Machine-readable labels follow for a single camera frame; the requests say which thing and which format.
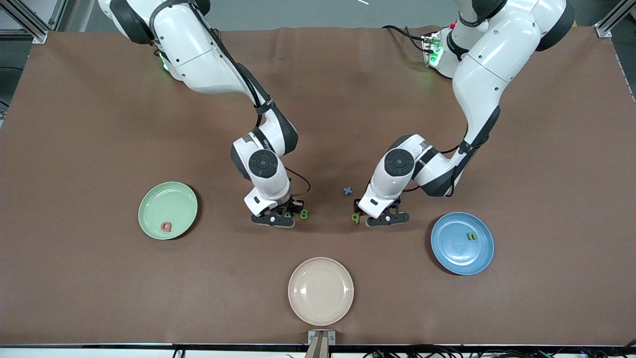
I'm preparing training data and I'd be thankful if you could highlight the black base power cable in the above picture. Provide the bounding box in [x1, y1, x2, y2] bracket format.
[382, 25, 429, 53]

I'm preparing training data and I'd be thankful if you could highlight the cream plate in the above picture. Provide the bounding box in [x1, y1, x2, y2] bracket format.
[288, 257, 354, 326]

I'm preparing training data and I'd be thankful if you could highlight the aluminium frame profile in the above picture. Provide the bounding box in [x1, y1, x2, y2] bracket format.
[0, 0, 50, 44]
[47, 0, 68, 30]
[595, 0, 636, 38]

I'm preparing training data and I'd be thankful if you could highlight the green plate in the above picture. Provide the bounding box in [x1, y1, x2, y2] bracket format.
[138, 181, 198, 240]

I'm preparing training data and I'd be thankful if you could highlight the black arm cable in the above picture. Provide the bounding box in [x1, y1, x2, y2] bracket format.
[189, 2, 313, 198]
[403, 141, 472, 197]

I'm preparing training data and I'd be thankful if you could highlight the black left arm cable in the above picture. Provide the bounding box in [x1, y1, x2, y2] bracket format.
[403, 141, 472, 197]

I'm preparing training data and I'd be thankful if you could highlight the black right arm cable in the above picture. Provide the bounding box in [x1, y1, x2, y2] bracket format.
[189, 2, 313, 198]

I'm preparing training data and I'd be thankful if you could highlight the blue plate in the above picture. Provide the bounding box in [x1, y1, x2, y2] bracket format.
[430, 212, 495, 275]

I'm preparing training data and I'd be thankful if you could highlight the wooden post with metal bracket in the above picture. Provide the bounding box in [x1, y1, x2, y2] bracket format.
[308, 330, 336, 358]

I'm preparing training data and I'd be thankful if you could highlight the brown table mat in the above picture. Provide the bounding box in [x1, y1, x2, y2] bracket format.
[0, 26, 636, 346]

